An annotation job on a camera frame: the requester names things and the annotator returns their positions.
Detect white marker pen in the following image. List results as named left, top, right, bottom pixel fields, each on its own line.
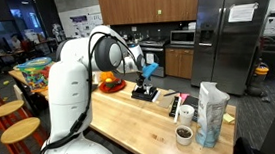
left=170, top=96, right=185, bottom=125

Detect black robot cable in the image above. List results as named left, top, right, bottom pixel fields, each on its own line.
left=28, top=28, right=146, bottom=154

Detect black pen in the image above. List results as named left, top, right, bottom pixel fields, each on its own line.
left=162, top=89, right=180, bottom=97

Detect brown cardboard piece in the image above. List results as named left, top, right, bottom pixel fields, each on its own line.
left=155, top=89, right=178, bottom=110

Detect silver microwave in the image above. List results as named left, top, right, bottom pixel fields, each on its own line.
left=169, top=28, right=197, bottom=48

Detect wooden base cabinet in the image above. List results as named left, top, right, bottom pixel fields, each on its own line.
left=162, top=45, right=198, bottom=83

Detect wall poster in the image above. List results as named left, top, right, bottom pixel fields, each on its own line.
left=68, top=11, right=106, bottom=41

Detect black notebook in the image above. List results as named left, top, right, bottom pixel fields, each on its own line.
left=182, top=94, right=203, bottom=124

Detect yellow grey vacuum cleaner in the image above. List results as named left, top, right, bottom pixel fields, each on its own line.
left=244, top=61, right=273, bottom=99

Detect yellow sticky notes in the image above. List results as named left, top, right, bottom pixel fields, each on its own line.
left=222, top=112, right=237, bottom=126

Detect black remote control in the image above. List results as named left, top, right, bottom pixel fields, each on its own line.
left=166, top=95, right=182, bottom=118

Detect stainless steel refrigerator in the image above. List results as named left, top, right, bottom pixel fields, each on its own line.
left=183, top=0, right=275, bottom=100

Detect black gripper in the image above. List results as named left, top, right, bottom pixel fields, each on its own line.
left=134, top=72, right=149, bottom=92

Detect black oven range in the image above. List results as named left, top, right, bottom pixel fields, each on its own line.
left=137, top=38, right=170, bottom=81

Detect white paper sheet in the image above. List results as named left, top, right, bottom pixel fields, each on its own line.
left=227, top=1, right=260, bottom=24

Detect white ceramic mug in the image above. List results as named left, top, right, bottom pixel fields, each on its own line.
left=174, top=123, right=196, bottom=148

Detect wooden wall cabinets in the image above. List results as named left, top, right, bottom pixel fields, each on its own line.
left=97, top=0, right=275, bottom=29

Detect red plate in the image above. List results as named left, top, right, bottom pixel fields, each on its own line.
left=97, top=78, right=128, bottom=94

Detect pink sticky note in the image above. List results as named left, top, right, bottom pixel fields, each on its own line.
left=177, top=91, right=192, bottom=103

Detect black box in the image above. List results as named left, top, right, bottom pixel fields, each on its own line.
left=130, top=84, right=161, bottom=105

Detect white paper bag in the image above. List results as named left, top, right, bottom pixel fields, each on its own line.
left=190, top=78, right=235, bottom=150

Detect clear bin of toy blocks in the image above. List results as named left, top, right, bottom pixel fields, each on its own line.
left=15, top=55, right=55, bottom=95

